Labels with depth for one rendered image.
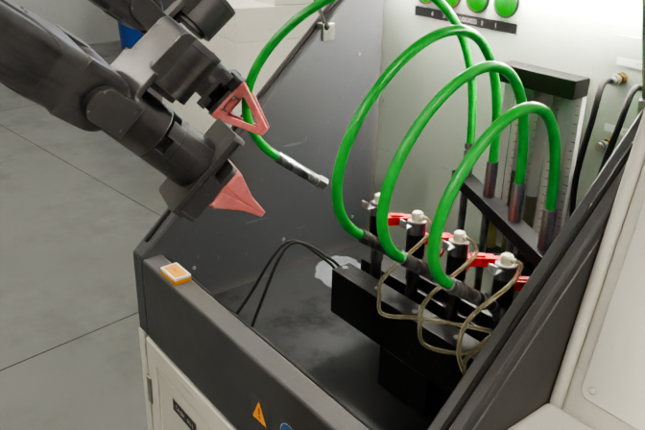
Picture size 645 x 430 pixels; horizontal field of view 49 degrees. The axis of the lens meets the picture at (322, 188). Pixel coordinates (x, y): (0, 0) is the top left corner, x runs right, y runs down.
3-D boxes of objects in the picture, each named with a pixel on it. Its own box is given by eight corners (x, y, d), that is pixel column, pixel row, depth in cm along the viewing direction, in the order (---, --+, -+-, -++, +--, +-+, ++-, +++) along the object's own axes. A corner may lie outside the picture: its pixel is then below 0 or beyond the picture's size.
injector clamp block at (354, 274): (328, 346, 119) (331, 267, 113) (372, 326, 125) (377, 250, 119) (488, 467, 94) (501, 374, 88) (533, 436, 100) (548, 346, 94)
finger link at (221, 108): (282, 113, 108) (237, 70, 107) (279, 117, 101) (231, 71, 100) (252, 145, 109) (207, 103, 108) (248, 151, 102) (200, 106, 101)
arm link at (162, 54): (31, 65, 63) (78, 114, 59) (113, -34, 63) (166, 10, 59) (117, 117, 73) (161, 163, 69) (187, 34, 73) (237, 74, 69)
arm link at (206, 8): (115, 8, 103) (124, 8, 95) (170, -47, 104) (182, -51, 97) (174, 66, 108) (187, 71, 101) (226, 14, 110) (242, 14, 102)
